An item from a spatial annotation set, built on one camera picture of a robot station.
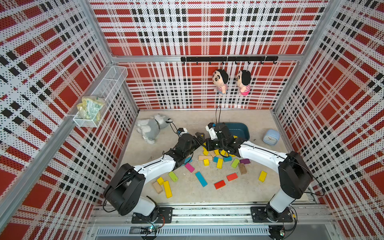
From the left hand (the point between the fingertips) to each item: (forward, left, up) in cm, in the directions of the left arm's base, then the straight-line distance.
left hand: (203, 137), depth 87 cm
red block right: (-18, -17, -15) cm, 29 cm away
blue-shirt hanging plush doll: (+31, -11, +20) cm, 38 cm away
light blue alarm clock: (+5, -45, -8) cm, 46 cm away
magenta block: (-12, +8, -16) cm, 21 cm away
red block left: (-23, -9, -15) cm, 28 cm away
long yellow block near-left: (-25, +20, -15) cm, 35 cm away
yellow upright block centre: (-10, -10, -14) cm, 20 cm away
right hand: (-3, -1, -1) cm, 4 cm away
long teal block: (-19, +1, -16) cm, 25 cm away
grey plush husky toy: (+10, +35, -4) cm, 37 cm away
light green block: (-11, -20, -14) cm, 26 cm away
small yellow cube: (-10, -2, -13) cm, 17 cm away
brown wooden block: (-14, -23, -13) cm, 30 cm away
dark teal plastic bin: (+16, -27, -14) cm, 34 cm away
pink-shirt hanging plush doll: (+33, -26, +17) cm, 46 cm away
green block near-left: (-18, +18, -14) cm, 29 cm away
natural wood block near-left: (-24, +26, -14) cm, 38 cm away
